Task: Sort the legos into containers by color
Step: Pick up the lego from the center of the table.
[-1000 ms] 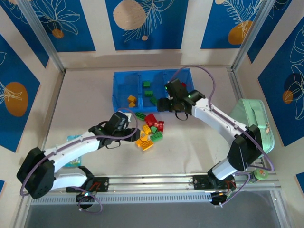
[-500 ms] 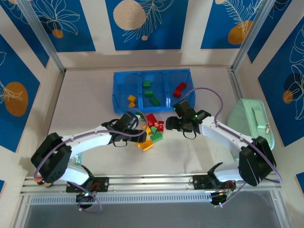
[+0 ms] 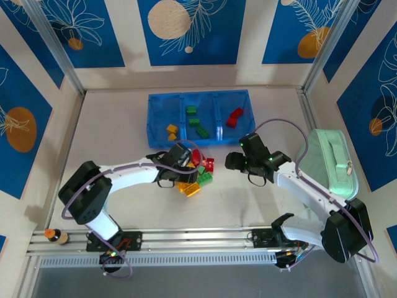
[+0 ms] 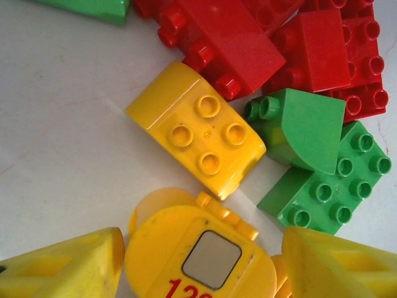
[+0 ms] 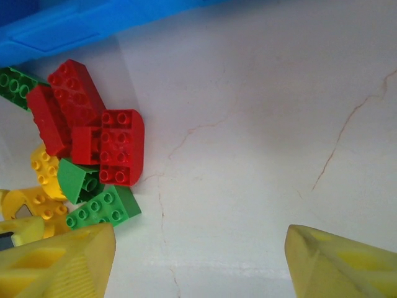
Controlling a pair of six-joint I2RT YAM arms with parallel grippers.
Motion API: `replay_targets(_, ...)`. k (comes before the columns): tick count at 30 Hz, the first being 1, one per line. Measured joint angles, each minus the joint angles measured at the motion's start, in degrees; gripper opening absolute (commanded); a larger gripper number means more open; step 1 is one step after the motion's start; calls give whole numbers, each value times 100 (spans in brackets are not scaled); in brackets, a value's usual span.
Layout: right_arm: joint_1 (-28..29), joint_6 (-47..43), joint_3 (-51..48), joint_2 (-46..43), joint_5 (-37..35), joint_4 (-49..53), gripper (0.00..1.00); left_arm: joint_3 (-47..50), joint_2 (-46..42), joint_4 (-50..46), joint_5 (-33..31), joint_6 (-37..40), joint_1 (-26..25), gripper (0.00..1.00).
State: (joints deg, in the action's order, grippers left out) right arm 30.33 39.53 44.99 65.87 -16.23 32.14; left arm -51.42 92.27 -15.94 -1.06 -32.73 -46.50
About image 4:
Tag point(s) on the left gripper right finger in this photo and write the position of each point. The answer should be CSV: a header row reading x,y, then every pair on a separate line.
x,y
341,273

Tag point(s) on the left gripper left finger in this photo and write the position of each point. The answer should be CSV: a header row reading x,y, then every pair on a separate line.
x,y
62,273

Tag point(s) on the yellow round lego door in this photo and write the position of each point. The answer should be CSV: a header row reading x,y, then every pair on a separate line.
x,y
161,248

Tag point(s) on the green curved lego brick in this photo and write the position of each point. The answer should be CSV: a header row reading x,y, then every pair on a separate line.
x,y
304,130

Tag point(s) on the yellow curved-end lego brick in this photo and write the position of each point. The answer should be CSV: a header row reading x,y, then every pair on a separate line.
x,y
198,130

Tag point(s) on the red sloped lego brick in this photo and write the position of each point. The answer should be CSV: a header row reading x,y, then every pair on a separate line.
x,y
319,49

